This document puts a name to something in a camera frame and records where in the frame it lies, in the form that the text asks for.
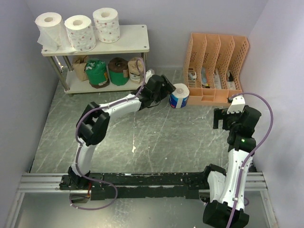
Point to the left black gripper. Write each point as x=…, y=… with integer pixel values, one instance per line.
x=168, y=89

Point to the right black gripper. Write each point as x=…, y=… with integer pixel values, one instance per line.
x=222, y=114

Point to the kraft-wrapped paper roll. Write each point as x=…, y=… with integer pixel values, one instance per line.
x=79, y=66
x=135, y=69

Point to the brown-green paper roll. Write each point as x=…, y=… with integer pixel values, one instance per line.
x=118, y=71

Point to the green torn-wrapped paper roll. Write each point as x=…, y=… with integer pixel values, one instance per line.
x=97, y=73

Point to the white paper roll front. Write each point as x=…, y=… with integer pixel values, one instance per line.
x=107, y=24

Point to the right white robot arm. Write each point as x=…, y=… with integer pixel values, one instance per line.
x=226, y=204

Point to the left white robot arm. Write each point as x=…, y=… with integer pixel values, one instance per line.
x=93, y=124

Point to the white two-tier shelf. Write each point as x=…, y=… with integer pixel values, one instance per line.
x=134, y=39

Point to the blue-wrapped white paper roll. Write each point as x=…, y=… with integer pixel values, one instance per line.
x=178, y=99

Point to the orange file organizer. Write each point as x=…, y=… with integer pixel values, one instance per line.
x=212, y=67

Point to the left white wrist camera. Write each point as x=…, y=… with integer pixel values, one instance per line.
x=149, y=74

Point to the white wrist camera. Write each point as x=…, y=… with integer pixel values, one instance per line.
x=237, y=105
x=149, y=74

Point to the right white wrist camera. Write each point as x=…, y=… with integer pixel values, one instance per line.
x=237, y=105

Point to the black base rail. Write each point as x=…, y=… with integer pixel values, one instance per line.
x=140, y=185

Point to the aluminium frame rail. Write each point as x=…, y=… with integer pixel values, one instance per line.
x=40, y=183

